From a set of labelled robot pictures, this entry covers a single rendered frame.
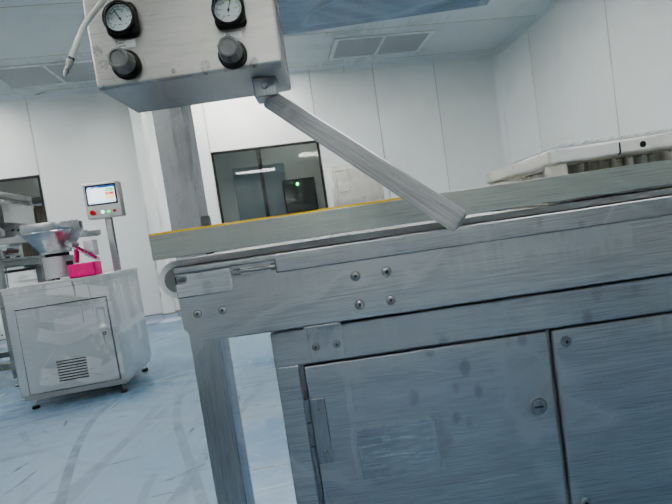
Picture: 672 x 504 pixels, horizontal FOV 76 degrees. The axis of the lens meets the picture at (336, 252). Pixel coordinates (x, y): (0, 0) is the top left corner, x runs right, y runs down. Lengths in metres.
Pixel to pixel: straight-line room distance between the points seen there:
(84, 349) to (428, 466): 2.65
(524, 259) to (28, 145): 6.16
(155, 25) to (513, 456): 0.73
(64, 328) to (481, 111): 5.49
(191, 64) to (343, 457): 0.55
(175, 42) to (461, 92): 6.03
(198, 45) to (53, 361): 2.79
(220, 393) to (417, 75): 5.76
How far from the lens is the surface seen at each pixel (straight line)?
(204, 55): 0.57
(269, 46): 0.56
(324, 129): 0.53
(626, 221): 0.66
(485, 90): 6.66
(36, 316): 3.19
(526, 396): 0.70
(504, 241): 0.59
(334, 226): 0.54
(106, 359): 3.09
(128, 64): 0.58
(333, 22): 0.95
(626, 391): 0.76
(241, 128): 5.83
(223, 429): 0.94
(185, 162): 0.89
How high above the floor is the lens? 0.83
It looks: 3 degrees down
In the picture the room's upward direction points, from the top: 8 degrees counter-clockwise
